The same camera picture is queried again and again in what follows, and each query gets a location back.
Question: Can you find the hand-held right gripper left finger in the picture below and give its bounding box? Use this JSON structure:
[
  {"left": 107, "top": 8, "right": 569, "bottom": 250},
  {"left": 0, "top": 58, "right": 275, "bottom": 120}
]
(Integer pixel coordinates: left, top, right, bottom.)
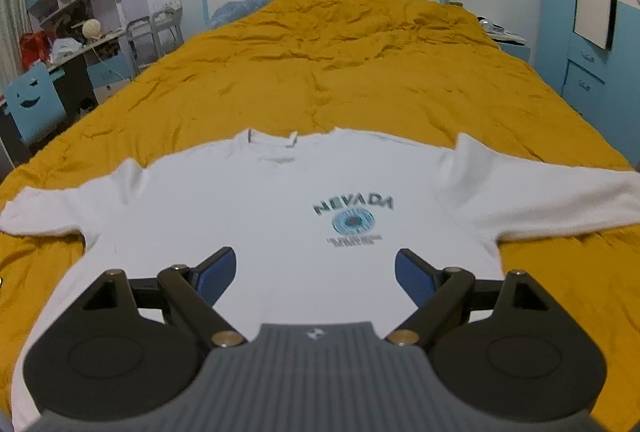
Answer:
[{"left": 75, "top": 246, "right": 249, "bottom": 348}]

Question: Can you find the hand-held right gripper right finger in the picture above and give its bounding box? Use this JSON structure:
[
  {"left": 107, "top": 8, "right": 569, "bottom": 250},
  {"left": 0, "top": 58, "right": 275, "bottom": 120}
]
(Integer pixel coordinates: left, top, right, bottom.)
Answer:
[{"left": 384, "top": 248, "right": 564, "bottom": 348}]

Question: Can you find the white printed t-shirt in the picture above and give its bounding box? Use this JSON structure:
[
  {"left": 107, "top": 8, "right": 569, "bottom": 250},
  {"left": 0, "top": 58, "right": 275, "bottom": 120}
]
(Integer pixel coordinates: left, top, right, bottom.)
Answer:
[{"left": 0, "top": 127, "right": 640, "bottom": 430}]

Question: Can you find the yellow blanket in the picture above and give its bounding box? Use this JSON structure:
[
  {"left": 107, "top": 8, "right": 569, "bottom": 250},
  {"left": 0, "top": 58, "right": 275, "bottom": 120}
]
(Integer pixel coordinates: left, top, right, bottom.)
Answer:
[{"left": 0, "top": 0, "right": 640, "bottom": 419}]

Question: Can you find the blue white drawer cabinet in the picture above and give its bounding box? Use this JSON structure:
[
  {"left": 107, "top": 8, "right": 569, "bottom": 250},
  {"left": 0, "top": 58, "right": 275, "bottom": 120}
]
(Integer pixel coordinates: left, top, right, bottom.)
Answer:
[{"left": 87, "top": 54, "right": 132, "bottom": 94}]

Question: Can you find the desk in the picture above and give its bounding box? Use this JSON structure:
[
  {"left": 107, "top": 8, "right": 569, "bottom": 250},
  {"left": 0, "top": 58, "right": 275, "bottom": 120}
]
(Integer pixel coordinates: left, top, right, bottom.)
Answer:
[{"left": 0, "top": 27, "right": 137, "bottom": 154}]

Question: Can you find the blue nightstand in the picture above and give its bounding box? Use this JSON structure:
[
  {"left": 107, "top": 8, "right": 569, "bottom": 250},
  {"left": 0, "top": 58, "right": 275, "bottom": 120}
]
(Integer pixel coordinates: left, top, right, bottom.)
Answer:
[{"left": 492, "top": 39, "right": 534, "bottom": 64}]

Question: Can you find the blue chair with face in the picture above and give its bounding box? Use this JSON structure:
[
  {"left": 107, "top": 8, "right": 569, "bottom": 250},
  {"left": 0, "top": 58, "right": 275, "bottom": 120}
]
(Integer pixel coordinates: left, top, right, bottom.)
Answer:
[{"left": 2, "top": 64, "right": 69, "bottom": 148}]

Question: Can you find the grey metal trolley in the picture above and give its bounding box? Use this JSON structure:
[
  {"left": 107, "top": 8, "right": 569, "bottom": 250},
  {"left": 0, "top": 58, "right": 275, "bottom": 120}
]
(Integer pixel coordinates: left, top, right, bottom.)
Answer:
[{"left": 125, "top": 9, "right": 184, "bottom": 69}]

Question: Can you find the blue pillow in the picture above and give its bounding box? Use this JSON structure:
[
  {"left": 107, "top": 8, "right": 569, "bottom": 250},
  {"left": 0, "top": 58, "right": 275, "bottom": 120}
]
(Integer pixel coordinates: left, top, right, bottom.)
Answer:
[{"left": 210, "top": 0, "right": 287, "bottom": 30}]

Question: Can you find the white plastic bag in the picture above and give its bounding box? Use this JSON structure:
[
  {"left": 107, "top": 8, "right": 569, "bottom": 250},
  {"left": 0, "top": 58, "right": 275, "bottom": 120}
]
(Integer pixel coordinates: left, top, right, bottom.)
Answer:
[{"left": 50, "top": 38, "right": 85, "bottom": 59}]

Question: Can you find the blue white wardrobe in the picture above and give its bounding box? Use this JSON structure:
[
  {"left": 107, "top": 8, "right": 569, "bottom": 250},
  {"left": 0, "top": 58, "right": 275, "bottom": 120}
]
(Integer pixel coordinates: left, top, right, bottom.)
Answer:
[{"left": 540, "top": 0, "right": 640, "bottom": 174}]

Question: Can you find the red bag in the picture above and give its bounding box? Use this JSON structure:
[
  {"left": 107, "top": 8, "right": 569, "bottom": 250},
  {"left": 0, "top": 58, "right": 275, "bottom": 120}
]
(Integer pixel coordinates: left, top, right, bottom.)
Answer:
[{"left": 20, "top": 32, "right": 55, "bottom": 65}]

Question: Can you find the pale curtain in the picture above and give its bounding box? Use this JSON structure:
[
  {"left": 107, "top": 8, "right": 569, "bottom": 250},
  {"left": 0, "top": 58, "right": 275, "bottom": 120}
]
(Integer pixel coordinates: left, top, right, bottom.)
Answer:
[{"left": 0, "top": 0, "right": 27, "bottom": 80}]

